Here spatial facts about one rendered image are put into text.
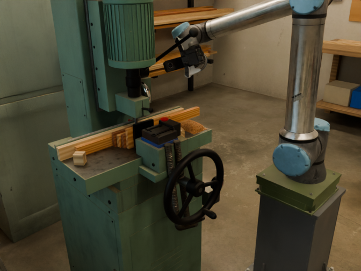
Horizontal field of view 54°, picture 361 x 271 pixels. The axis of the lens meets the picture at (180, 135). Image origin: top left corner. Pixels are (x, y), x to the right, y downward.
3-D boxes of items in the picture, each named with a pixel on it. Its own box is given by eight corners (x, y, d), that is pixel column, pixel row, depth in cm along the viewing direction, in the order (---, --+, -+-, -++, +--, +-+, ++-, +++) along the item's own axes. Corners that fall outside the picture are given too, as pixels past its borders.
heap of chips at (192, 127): (193, 134, 145) (193, 128, 144) (173, 126, 154) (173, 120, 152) (208, 128, 150) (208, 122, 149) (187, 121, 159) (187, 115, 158)
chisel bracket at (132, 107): (136, 122, 135) (134, 101, 132) (115, 113, 145) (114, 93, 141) (151, 118, 140) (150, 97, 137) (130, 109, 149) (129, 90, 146)
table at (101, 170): (101, 208, 109) (99, 192, 106) (57, 172, 130) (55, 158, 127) (229, 148, 146) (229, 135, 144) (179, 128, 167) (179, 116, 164)
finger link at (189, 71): (200, 72, 129) (198, 59, 136) (185, 77, 130) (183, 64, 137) (202, 79, 131) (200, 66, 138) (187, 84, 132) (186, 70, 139)
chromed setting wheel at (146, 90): (147, 112, 153) (146, 84, 148) (130, 105, 162) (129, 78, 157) (152, 110, 155) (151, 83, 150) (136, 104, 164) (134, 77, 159)
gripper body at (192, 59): (198, 43, 135) (202, 47, 147) (177, 50, 137) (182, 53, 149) (204, 63, 136) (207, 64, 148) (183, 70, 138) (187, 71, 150)
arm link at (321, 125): (329, 152, 164) (335, 117, 157) (318, 168, 152) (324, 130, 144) (296, 144, 172) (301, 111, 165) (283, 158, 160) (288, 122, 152)
